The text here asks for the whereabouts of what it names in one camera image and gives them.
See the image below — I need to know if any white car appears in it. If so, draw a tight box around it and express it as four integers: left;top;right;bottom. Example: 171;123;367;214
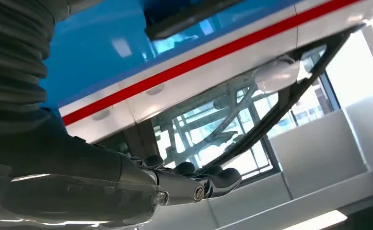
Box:
58;0;373;191

